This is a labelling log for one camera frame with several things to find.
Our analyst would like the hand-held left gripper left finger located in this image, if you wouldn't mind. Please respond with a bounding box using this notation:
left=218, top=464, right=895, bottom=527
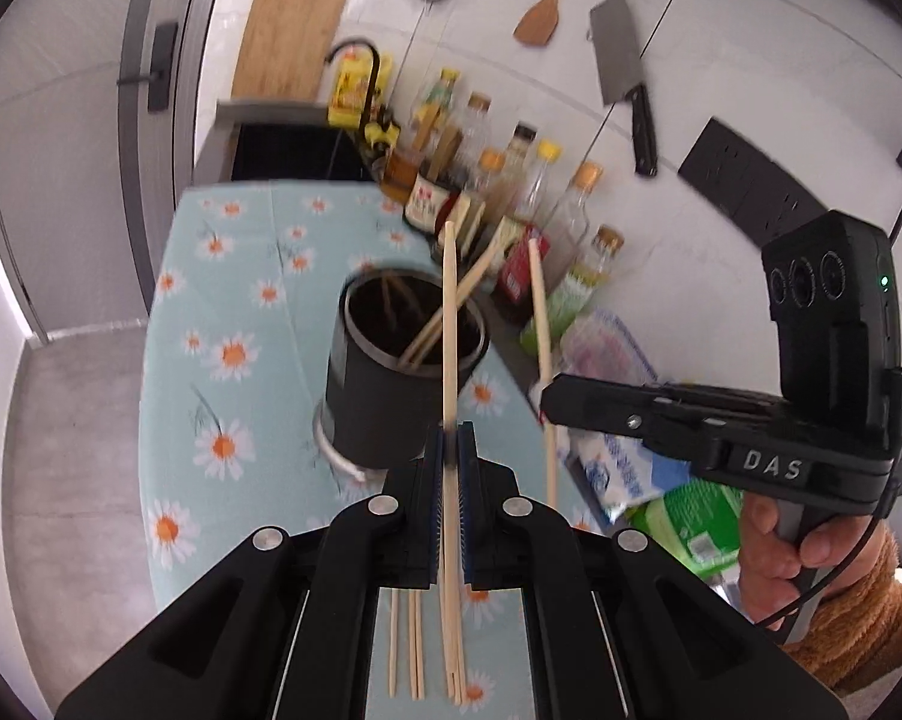
left=55, top=424, right=444, bottom=720

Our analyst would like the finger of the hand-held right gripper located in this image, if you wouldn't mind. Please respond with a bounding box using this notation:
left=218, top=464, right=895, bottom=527
left=539, top=373, right=778, bottom=462

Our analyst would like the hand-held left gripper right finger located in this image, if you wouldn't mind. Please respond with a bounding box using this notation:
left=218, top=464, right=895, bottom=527
left=457, top=424, right=849, bottom=720

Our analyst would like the black utensil holder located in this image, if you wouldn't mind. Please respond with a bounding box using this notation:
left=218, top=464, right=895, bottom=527
left=323, top=262, right=489, bottom=470

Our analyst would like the person's right forearm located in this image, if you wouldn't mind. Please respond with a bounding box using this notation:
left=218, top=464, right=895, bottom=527
left=781, top=532, right=902, bottom=698

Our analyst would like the person's right hand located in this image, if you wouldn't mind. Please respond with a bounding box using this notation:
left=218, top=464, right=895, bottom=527
left=737, top=499, right=891, bottom=620

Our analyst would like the clear plastic bag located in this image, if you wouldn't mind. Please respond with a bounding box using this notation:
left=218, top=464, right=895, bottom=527
left=563, top=311, right=658, bottom=383

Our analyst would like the white blue plastic packet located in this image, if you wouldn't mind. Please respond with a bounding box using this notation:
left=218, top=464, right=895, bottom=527
left=556, top=427, right=692, bottom=526

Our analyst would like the cork cap green label bottle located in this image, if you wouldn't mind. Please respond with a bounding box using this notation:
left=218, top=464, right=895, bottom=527
left=521, top=225, right=624, bottom=357

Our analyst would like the green plastic packet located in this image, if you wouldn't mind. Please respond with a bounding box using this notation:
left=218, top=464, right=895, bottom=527
left=631, top=484, right=744, bottom=578

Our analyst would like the red label dark bottle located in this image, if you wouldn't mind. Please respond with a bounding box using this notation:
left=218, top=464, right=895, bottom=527
left=492, top=217, right=551, bottom=323

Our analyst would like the tall orange cap clear bottle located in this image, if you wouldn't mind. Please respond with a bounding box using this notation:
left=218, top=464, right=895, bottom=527
left=545, top=163, right=604, bottom=271

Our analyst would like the yellow cap clear bottle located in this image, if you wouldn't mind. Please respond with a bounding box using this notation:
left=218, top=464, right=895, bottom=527
left=515, top=139, right=563, bottom=230

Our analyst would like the white red label sauce bottle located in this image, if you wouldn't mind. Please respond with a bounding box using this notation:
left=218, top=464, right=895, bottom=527
left=404, top=172, right=456, bottom=233

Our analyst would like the small orange cap bottle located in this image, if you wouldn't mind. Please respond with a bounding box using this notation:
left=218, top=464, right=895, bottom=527
left=470, top=150, right=506, bottom=218

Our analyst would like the daisy print tablecloth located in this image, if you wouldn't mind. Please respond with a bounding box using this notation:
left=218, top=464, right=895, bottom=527
left=137, top=180, right=617, bottom=720

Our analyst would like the dark cap bottle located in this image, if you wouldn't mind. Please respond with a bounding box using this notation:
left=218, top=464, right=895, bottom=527
left=505, top=122, right=538, bottom=188

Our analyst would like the amber glass jar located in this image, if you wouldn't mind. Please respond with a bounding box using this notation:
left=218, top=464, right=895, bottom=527
left=382, top=146, right=422, bottom=203

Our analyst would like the brown cap clear bottle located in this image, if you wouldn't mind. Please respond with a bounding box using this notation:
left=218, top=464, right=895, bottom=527
left=455, top=92, right=493, bottom=181

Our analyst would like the black sink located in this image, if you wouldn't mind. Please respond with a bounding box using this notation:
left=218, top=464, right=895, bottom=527
left=215, top=99, right=377, bottom=182

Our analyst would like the green label yellow cap bottle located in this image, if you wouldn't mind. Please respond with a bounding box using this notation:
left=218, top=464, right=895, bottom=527
left=419, top=69, right=461, bottom=158

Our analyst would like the yellow oil bottle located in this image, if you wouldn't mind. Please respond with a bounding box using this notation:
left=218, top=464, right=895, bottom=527
left=327, top=49, right=377, bottom=128

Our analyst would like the black faucet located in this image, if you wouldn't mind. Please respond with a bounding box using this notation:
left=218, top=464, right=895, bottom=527
left=325, top=41, right=383, bottom=128

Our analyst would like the wooden cutting board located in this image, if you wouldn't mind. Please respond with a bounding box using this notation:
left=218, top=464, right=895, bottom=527
left=230, top=0, right=349, bottom=102

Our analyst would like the black wall outlet panel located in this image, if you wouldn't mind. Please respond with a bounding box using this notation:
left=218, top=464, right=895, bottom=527
left=679, top=118, right=823, bottom=230

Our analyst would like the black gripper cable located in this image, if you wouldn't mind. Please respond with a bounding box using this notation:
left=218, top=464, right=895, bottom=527
left=751, top=465, right=902, bottom=625

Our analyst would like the wooden handle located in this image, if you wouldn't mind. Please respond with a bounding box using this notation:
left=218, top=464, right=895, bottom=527
left=410, top=105, right=441, bottom=151
left=432, top=126, right=463, bottom=181

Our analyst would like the steel cleaver black handle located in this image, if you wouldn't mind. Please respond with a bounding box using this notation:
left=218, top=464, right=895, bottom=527
left=587, top=0, right=660, bottom=178

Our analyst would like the black door handle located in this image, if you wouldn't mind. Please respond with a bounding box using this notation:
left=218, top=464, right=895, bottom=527
left=117, top=22, right=178, bottom=115

